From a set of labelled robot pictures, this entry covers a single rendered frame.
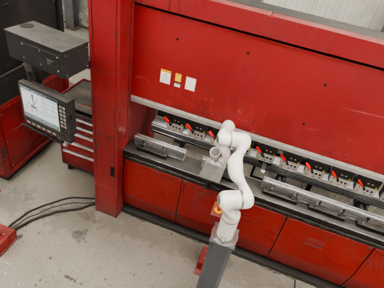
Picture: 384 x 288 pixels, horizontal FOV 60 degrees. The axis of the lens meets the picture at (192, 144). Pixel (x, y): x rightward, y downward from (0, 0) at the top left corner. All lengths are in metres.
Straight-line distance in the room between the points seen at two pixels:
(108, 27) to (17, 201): 2.23
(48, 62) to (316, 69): 1.75
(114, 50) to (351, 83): 1.65
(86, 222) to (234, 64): 2.21
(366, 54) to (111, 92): 1.80
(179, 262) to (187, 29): 2.14
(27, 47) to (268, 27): 1.57
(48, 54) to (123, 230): 1.96
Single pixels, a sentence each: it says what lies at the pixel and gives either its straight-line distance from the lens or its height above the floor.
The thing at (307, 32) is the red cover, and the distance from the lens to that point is 2.33.
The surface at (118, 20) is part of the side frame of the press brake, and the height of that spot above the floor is 2.08.
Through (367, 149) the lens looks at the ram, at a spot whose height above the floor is 1.57.
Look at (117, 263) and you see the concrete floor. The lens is 3.40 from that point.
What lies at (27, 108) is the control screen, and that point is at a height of 1.39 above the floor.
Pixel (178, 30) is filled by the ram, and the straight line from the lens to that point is 2.53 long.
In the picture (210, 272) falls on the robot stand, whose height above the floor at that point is 0.64.
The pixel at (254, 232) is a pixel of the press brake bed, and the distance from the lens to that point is 3.27.
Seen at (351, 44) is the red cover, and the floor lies 2.25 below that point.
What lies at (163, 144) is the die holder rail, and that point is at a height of 0.97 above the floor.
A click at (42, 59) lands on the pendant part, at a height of 1.84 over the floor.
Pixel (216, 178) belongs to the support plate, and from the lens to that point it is 2.80.
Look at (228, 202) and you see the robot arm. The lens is 2.09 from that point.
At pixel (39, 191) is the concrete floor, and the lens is 4.05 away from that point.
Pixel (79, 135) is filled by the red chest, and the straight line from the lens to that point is 3.73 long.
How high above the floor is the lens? 2.88
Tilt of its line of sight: 38 degrees down
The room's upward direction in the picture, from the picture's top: 11 degrees clockwise
